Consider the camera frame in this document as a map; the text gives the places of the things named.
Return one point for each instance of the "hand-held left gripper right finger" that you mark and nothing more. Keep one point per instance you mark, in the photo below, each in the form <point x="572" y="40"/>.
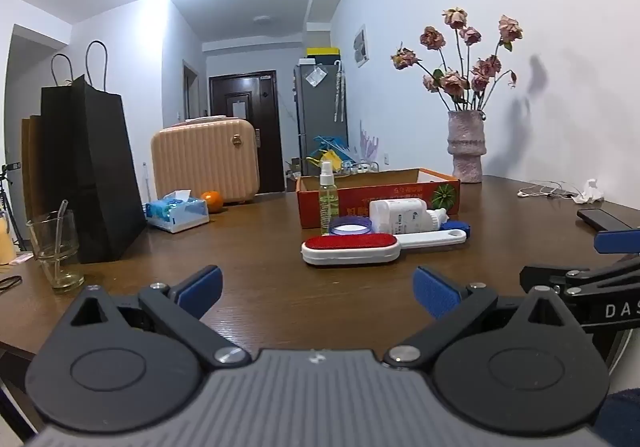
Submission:
<point x="437" y="294"/>

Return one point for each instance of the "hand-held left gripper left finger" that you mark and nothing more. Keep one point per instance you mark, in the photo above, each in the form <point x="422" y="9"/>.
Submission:
<point x="202" y="289"/>

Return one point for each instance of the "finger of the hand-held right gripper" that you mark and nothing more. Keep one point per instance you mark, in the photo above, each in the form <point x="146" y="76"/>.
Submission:
<point x="560" y="276"/>
<point x="617" y="241"/>

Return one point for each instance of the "white plastic bottle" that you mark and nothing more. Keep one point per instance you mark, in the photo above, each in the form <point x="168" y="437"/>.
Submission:
<point x="400" y="216"/>

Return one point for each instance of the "red and white lint brush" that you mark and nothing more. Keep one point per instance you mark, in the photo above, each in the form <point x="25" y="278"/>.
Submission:
<point x="350" y="249"/>

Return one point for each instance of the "blue rimmed round jar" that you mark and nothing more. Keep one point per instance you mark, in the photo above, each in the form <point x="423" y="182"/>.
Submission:
<point x="350" y="228"/>

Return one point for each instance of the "orange cardboard box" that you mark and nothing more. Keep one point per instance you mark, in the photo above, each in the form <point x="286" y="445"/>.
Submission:
<point x="350" y="202"/>

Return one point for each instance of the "green spray bottle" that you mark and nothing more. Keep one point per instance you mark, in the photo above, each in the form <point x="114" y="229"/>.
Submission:
<point x="328" y="202"/>

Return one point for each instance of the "black phone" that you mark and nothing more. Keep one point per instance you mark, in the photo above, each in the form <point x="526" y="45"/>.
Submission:
<point x="602" y="219"/>

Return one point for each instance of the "crumpled white tissue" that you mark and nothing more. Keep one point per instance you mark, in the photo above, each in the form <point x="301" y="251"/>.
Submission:
<point x="590" y="192"/>

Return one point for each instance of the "blue tissue box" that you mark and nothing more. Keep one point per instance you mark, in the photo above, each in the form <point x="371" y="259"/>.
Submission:
<point x="175" y="214"/>

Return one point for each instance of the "orange fruit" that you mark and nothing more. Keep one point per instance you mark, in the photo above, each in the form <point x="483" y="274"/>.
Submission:
<point x="212" y="202"/>

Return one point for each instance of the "white earphones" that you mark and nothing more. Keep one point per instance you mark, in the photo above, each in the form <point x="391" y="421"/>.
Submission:
<point x="542" y="189"/>

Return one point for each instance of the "dark blue clothing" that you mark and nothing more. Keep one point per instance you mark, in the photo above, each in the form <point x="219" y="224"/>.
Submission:
<point x="625" y="419"/>

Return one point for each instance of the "pink ribbed suitcase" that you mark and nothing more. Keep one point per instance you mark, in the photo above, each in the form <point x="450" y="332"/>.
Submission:
<point x="205" y="159"/>

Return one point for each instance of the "brown floor carton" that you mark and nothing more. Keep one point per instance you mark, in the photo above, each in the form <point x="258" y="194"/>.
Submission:
<point x="292" y="174"/>

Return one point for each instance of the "pink textured vase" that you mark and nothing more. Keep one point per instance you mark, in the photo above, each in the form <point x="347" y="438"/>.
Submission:
<point x="466" y="147"/>

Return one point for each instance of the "clear drinking glass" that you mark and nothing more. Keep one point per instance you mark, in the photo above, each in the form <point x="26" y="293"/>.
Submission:
<point x="55" y="257"/>

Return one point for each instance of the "dark brown entrance door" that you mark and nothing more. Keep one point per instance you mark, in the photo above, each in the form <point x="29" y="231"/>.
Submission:
<point x="242" y="137"/>

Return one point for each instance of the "clear glass straw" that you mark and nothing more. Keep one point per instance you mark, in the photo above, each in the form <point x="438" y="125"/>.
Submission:
<point x="63" y="209"/>

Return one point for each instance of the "black paper bag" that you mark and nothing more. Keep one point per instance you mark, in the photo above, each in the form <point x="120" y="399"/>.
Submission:
<point x="95" y="167"/>

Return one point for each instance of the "yellow watering can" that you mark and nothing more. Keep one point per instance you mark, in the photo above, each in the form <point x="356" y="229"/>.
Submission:
<point x="334" y="161"/>

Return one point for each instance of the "blue folding rack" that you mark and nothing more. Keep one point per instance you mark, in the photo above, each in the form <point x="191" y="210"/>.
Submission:
<point x="327" y="142"/>

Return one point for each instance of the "grey side door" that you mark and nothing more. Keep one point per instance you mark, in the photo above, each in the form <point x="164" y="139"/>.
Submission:
<point x="190" y="92"/>

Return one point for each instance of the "pale yellow container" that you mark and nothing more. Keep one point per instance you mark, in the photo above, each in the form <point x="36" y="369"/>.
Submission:
<point x="6" y="242"/>

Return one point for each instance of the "grey refrigerator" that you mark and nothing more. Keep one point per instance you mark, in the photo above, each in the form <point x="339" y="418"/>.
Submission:
<point x="320" y="112"/>

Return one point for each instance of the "dried pink roses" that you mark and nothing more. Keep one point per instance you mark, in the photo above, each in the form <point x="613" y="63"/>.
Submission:
<point x="452" y="82"/>

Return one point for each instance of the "black tripod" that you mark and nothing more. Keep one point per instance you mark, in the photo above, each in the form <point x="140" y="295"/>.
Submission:
<point x="7" y="197"/>

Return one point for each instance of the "white folded umbrella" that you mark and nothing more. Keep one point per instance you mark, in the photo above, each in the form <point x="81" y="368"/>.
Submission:
<point x="340" y="92"/>

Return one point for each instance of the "paper sheet on refrigerator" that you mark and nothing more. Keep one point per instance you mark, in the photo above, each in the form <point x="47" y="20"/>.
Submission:
<point x="316" y="76"/>

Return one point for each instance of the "yellow box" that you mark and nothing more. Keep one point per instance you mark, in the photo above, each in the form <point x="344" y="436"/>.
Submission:
<point x="322" y="56"/>

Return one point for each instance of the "round ceiling lamp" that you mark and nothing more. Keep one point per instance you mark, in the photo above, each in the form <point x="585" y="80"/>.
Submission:
<point x="261" y="19"/>

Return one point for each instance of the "purple wall decoration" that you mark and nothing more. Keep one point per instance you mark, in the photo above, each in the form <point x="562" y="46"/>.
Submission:
<point x="369" y="142"/>

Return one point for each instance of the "framed wall picture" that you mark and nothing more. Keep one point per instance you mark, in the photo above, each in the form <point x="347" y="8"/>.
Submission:
<point x="361" y="46"/>

